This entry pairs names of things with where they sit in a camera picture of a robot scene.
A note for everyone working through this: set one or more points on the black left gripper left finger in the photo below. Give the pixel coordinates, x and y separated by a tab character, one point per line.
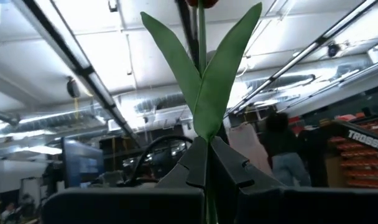
192	168

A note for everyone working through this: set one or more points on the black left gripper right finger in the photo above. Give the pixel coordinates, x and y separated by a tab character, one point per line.
229	174

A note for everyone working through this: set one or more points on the dark maroon artificial tulip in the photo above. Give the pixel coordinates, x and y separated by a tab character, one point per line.
214	93

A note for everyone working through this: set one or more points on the white hanging cloth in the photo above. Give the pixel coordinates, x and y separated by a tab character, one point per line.
248	146

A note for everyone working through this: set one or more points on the person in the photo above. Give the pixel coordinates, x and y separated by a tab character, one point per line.
285	146

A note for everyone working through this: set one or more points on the blue computer monitor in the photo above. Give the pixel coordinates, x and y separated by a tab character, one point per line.
81	161

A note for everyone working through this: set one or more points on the shelf with orange boxes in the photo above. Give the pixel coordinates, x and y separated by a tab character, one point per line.
363	168

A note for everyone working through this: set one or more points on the black TROSSEN sign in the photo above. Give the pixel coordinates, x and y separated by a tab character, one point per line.
366	141

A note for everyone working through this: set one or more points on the silver ceiling duct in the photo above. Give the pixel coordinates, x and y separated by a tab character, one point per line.
158	104

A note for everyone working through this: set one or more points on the long ceiling light rail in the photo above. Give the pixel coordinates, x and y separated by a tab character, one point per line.
83	70
189	31
319	40

